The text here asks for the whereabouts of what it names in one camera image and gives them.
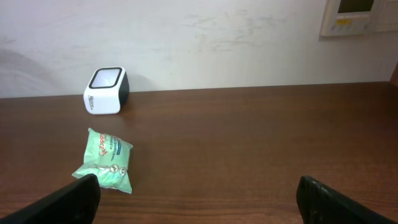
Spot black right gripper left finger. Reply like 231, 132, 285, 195
1, 174, 101, 224

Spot green wet wipes pack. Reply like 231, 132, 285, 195
72, 128, 133, 194

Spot beige wall control panel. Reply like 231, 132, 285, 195
320, 0, 397, 38

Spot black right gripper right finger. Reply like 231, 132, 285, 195
296, 175, 397, 224

